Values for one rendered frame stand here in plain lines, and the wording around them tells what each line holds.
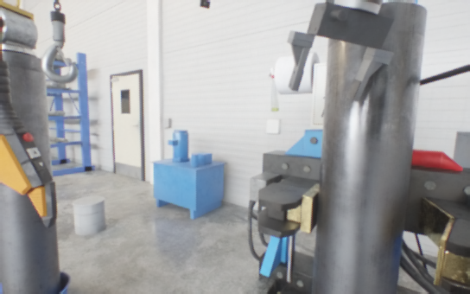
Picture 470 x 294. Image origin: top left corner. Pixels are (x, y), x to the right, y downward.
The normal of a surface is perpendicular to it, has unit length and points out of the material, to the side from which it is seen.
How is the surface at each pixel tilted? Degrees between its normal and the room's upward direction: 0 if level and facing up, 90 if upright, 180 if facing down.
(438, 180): 90
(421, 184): 90
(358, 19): 114
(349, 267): 90
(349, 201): 90
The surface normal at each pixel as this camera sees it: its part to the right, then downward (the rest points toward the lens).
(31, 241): 0.73, 0.09
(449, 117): -0.56, 0.08
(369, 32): 0.08, 0.51
